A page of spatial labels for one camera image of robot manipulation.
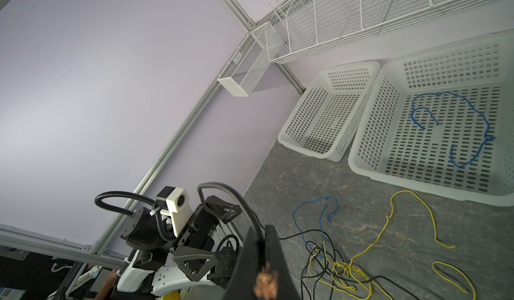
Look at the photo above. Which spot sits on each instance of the white wire wall rack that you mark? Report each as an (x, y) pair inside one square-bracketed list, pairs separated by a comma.
[(300, 28)]

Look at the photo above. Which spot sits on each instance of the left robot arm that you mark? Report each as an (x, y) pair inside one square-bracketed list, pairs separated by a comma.
[(149, 271)]

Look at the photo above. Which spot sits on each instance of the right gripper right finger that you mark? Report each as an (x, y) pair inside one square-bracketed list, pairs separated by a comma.
[(277, 282)]

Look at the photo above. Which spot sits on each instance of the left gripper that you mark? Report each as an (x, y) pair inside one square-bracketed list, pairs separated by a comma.
[(195, 251)]

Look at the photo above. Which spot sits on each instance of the white mesh wall box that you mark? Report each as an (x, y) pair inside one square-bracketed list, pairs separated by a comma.
[(248, 64)]

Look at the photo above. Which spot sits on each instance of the white plastic basket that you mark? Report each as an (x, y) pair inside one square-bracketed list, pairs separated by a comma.
[(440, 121), (325, 119)]

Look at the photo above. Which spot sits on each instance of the middle white plastic basket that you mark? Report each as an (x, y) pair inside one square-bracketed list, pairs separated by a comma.
[(440, 121)]

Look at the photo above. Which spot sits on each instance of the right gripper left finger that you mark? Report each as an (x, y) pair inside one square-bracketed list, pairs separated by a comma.
[(248, 265)]

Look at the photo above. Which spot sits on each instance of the left white plastic basket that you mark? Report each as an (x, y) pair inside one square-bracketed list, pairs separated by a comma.
[(325, 119)]

